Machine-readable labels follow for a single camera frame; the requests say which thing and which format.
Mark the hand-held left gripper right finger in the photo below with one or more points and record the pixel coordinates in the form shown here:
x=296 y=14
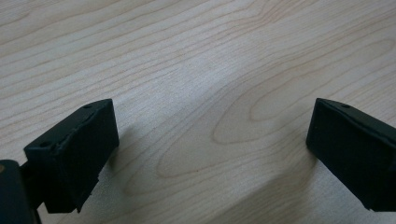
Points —
x=355 y=155

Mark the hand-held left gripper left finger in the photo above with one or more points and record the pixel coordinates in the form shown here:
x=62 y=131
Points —
x=74 y=155

